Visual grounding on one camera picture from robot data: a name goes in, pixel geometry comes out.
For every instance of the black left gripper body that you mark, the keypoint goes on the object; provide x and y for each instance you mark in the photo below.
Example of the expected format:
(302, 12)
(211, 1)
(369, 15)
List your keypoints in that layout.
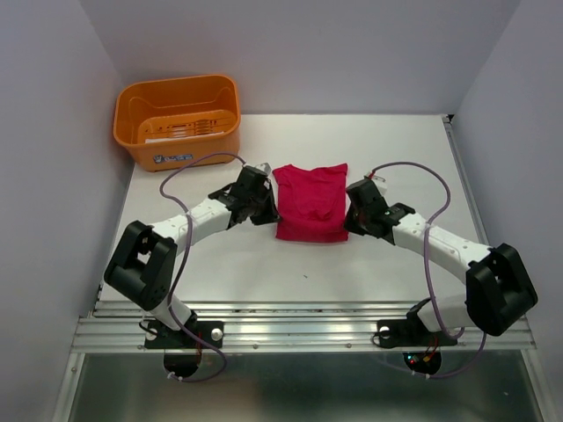
(264, 188)

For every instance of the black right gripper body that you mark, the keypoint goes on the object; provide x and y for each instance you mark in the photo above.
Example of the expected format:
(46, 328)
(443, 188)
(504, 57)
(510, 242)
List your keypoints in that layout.
(355, 221)

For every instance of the red t-shirt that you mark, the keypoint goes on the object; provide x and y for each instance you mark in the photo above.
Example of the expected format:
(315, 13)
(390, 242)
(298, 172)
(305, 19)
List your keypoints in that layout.
(312, 204)

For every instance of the orange plastic basket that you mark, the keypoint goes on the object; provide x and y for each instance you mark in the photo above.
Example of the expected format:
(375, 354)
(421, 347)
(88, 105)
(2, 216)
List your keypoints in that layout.
(165, 124)

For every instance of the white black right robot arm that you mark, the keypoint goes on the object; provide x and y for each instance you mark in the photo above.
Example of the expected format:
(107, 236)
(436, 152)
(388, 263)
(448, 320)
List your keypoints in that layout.
(497, 288)

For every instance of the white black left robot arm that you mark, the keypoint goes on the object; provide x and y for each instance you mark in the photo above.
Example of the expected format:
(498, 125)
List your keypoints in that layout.
(142, 265)

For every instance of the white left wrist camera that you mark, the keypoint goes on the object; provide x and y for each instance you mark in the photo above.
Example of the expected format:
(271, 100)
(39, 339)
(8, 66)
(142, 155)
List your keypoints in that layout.
(264, 167)

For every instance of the aluminium rail frame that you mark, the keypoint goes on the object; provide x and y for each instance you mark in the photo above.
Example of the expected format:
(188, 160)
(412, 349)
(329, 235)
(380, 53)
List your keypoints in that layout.
(298, 318)

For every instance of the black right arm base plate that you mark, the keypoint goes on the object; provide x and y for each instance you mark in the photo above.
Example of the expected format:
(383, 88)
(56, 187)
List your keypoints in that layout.
(393, 333)

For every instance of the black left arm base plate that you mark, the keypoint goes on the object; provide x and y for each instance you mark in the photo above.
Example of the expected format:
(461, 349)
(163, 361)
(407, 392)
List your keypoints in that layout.
(160, 337)

